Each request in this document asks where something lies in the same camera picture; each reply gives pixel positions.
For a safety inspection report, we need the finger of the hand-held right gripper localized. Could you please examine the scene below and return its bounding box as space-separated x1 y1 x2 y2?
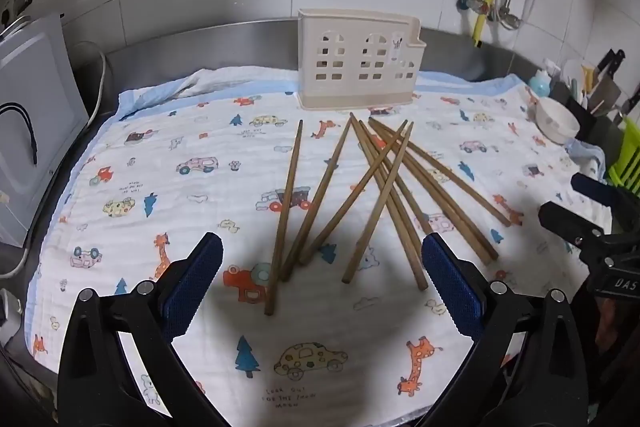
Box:
539 202 621 253
571 173 640 208

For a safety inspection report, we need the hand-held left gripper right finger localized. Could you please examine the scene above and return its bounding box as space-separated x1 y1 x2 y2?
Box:
421 232 588 427

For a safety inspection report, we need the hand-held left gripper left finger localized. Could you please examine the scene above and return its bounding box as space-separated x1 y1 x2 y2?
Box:
57 232 224 427

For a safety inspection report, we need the pile of wooden chopsticks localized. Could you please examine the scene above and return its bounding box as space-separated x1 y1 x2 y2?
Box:
264 112 512 317

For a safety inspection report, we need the beige plastic chopstick holder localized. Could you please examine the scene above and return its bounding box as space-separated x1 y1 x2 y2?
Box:
298 8 421 111

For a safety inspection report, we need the light blue rag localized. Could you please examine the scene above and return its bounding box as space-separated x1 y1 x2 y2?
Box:
567 139 608 180

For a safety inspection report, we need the green plastic rack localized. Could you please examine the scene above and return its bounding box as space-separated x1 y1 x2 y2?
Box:
605 117 640 196

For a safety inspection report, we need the cartoon printed white cloth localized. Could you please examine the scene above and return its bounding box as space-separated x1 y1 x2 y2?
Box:
25 66 613 423

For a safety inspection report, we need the white bowl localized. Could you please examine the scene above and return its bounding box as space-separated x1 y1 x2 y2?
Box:
535 99 581 145

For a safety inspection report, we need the blue and white bottle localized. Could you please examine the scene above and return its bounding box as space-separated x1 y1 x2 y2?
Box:
530 69 552 98

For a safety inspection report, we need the metal water valve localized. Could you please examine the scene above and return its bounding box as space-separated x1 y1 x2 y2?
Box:
455 0 493 15
495 7 521 31

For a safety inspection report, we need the white microwave oven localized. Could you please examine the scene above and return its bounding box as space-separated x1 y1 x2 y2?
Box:
0 14 90 248

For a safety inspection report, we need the black handled knife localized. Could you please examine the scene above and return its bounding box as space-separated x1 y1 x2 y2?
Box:
596 49 627 84

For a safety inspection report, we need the white power cable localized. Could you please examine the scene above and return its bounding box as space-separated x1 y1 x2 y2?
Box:
86 51 109 128

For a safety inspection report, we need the black cable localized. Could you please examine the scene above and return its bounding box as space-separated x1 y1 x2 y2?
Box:
0 103 38 164

